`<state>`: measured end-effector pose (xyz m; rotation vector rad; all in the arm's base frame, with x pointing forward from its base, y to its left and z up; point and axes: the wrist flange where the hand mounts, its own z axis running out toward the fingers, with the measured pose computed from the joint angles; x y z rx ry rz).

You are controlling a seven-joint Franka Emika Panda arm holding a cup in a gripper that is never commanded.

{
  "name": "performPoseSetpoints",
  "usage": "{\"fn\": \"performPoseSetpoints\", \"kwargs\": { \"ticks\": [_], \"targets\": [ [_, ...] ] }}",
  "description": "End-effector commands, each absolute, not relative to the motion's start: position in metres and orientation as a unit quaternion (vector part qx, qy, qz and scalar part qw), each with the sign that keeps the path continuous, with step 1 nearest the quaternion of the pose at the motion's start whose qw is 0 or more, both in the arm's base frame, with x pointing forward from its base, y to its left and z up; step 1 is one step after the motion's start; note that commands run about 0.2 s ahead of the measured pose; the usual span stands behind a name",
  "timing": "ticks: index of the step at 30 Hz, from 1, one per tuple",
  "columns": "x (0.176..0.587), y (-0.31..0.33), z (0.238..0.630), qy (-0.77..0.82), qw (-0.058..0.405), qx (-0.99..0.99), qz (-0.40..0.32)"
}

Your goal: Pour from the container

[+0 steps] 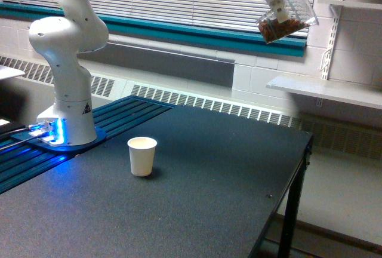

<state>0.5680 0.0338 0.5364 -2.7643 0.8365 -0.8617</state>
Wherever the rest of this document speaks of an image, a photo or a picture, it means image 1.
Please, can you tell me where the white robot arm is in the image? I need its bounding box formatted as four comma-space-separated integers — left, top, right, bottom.
29, 0, 109, 148

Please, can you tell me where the white lower wall shelf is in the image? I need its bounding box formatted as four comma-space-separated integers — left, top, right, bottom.
266, 74, 381, 109

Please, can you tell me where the teal window sill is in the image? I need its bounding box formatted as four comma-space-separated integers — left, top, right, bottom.
0, 2, 307, 58

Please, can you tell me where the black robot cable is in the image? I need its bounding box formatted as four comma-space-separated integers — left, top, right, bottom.
0, 124, 33, 151

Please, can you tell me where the black table frame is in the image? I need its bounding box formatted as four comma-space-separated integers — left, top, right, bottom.
242, 125, 313, 257

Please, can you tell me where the clear plastic cup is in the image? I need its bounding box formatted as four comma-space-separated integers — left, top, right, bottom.
256, 0, 319, 27

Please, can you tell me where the brown almonds pile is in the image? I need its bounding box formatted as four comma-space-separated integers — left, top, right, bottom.
258, 19, 309, 44

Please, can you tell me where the baseboard heater grille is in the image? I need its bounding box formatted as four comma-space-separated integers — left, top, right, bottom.
0, 55, 382, 161

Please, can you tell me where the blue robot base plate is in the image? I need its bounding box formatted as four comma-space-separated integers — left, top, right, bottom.
26, 127, 107, 154

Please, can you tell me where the white upper wall shelf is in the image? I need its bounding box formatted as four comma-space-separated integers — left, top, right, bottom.
318, 0, 382, 10

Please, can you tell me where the white shelf rail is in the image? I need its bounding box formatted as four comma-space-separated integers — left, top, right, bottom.
319, 0, 344, 81

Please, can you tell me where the white wall shelf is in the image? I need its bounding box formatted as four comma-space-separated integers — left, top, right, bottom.
318, 0, 382, 10
266, 74, 381, 109

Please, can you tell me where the white paper cup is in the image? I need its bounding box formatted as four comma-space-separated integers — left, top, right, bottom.
127, 137, 157, 177

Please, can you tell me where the white object at left edge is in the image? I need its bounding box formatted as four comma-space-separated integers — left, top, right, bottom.
0, 65, 25, 80

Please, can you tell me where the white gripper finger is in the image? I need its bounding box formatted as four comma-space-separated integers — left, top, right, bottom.
266, 0, 289, 23

